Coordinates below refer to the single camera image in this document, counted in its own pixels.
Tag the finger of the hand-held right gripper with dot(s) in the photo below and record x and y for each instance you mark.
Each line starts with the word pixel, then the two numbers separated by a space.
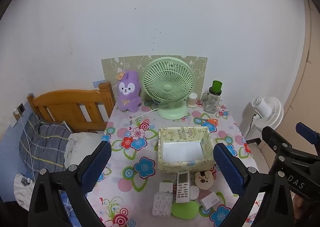
pixel 272 136
pixel 308 133

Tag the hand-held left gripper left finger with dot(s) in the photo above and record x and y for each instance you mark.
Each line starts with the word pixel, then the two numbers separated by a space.
pixel 100 164

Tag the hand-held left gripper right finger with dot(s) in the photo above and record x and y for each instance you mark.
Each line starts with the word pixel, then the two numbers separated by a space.
pixel 227 169

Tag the round bear compact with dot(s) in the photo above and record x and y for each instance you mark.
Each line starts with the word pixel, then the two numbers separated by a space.
pixel 203 180

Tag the white charger adapter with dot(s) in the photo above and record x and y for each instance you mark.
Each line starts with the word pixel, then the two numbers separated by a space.
pixel 210 200

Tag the white round case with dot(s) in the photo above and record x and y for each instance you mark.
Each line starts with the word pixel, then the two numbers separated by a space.
pixel 195 192

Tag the yellow patterned storage box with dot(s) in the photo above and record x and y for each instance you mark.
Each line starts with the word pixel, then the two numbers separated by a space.
pixel 185 164

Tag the white remote control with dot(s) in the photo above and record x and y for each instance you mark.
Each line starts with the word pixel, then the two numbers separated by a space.
pixel 183 189

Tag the small white square box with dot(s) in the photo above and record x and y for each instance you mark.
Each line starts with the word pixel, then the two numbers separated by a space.
pixel 166 188

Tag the clear packet of white swabs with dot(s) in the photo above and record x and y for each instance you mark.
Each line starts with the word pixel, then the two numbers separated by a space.
pixel 162 204

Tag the white pillow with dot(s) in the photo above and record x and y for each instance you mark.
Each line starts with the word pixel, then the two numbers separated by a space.
pixel 82 146

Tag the white floor fan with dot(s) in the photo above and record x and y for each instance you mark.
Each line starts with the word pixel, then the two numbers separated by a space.
pixel 265 109

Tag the floral tablecloth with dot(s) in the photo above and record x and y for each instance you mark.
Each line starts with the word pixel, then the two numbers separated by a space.
pixel 140 146

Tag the grey plaid pillow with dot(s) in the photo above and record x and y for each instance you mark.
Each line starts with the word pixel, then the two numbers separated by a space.
pixel 45 141

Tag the beige door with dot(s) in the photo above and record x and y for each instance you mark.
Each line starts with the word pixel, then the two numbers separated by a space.
pixel 310 66

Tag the glass mug jar green cap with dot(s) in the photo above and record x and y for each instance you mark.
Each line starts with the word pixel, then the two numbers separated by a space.
pixel 212 99

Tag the wooden bed headboard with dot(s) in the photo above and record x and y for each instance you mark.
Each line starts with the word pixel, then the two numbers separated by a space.
pixel 67 99

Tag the cotton swab tub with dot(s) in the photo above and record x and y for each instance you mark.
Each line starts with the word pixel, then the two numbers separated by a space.
pixel 193 100

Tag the purple plush toy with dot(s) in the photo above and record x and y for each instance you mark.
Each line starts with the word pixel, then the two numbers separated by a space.
pixel 128 91

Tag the white printed cloth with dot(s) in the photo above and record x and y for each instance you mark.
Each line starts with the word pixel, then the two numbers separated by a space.
pixel 23 189

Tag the green desk fan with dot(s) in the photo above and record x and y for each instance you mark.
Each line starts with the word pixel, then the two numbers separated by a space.
pixel 167 88

